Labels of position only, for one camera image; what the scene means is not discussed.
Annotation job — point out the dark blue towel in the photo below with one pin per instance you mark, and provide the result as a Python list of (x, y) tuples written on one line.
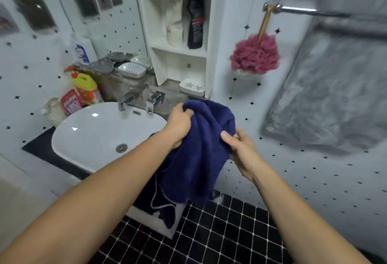
[(193, 155)]

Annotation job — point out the white bottle in cabinet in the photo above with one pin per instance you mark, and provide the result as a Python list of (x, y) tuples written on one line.
[(174, 19)]

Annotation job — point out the white soap dish with stars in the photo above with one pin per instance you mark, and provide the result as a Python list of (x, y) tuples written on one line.
[(191, 87)]

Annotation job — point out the person's left thumb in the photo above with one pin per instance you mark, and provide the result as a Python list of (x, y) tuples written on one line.
[(188, 115)]

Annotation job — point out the white bottle with blue label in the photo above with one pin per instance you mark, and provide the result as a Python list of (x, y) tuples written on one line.
[(82, 50)]

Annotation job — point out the wall mirror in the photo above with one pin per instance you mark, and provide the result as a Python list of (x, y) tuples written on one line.
[(99, 10)]

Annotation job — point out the white wash basin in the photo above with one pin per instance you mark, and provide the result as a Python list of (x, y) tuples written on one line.
[(104, 135)]

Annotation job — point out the grey hanging towel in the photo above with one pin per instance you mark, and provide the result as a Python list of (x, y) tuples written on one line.
[(329, 85)]

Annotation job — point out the pink refill pouch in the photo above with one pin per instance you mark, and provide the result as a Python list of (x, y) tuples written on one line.
[(70, 102)]

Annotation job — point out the person's right hand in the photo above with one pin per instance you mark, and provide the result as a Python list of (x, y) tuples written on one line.
[(243, 155)]

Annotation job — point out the chrome faucet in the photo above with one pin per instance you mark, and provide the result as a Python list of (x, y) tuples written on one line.
[(154, 101), (127, 98)]

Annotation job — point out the white slotted soap dish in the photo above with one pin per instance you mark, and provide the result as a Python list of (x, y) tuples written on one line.
[(142, 61), (131, 70)]

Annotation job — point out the person's right forearm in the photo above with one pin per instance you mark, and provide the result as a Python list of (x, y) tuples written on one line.
[(299, 221)]

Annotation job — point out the white shelf cabinet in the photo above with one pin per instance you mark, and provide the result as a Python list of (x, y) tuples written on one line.
[(178, 34)]

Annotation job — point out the chrome towel rail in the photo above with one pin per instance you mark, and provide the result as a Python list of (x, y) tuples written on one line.
[(305, 10)]

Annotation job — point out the black counter top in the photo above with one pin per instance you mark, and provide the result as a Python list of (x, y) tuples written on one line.
[(54, 155)]

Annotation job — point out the grey soap dish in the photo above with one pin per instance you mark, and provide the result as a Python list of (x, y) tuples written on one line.
[(98, 66)]

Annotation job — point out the yellow detergent bottle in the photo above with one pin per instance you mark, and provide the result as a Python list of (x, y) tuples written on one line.
[(87, 87)]

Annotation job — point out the person's left hand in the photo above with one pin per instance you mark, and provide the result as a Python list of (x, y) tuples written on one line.
[(177, 127)]

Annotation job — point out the black bottle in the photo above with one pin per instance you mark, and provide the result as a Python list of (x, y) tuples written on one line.
[(196, 22)]

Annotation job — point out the pink bath loofah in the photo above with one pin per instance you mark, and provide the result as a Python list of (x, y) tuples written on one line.
[(255, 55)]

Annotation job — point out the clear soap dispenser bottle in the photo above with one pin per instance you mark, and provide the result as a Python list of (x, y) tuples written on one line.
[(54, 111)]

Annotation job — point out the person's right thumb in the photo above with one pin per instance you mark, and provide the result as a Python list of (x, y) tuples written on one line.
[(227, 140)]

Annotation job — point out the person's left forearm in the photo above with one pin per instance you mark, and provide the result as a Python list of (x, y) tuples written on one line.
[(90, 203)]

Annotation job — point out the black wall pocket with plant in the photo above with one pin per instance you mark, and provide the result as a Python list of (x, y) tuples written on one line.
[(34, 11)]

